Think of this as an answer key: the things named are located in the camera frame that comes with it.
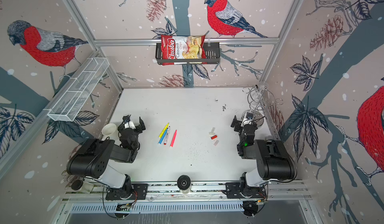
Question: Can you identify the clear translucent pen cap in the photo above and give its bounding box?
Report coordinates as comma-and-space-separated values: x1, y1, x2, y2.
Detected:
209, 127, 216, 135

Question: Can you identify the yellow highlighter pen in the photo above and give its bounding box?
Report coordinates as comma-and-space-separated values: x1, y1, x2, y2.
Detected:
159, 123, 170, 138

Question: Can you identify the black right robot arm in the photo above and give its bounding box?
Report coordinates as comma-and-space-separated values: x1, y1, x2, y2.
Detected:
227, 112, 298, 199

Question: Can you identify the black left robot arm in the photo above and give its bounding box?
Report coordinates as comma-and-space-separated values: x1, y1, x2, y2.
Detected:
67, 115, 148, 201

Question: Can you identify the blue marker pen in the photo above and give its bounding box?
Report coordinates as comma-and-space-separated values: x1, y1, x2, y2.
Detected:
159, 131, 168, 145

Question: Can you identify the white marker pen red end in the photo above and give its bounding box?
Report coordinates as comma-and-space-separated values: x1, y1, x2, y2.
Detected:
164, 126, 171, 146

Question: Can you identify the pink highlighter pen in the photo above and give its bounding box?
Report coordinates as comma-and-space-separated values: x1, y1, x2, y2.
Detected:
170, 130, 177, 148

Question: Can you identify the white ceramic mug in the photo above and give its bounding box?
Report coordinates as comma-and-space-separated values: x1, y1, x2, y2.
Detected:
102, 123, 118, 137

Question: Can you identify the chrome spiral glass holder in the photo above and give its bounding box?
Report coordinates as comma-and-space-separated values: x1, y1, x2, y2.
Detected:
242, 81, 284, 127

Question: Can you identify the red cassava chips bag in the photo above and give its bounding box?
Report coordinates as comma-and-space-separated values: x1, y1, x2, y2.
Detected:
161, 35, 206, 52

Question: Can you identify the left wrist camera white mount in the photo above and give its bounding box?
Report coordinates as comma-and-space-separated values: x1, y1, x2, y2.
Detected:
124, 121, 136, 130

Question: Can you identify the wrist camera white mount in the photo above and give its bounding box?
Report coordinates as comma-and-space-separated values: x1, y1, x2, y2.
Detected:
124, 121, 136, 130
242, 112, 255, 126

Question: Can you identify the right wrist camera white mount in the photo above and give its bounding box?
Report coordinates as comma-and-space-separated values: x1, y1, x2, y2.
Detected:
242, 112, 255, 126

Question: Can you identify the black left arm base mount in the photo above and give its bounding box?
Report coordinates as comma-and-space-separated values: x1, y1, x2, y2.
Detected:
105, 183, 149, 201

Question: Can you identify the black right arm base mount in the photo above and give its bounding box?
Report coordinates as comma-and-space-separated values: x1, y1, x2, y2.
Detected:
223, 182, 267, 199

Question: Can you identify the white wire mesh shelf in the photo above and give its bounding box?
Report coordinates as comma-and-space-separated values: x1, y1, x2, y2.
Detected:
48, 57, 110, 122

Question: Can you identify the black round knob on rail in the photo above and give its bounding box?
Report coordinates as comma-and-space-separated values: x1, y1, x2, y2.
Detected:
177, 175, 191, 191

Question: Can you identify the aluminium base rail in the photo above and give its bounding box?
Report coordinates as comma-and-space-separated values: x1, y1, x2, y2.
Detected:
63, 181, 313, 203

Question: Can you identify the black wire wall basket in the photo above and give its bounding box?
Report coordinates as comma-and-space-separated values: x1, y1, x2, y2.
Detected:
155, 42, 221, 66

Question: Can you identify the aluminium frame crossbar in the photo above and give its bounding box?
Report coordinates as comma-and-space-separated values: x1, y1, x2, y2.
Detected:
93, 37, 280, 47

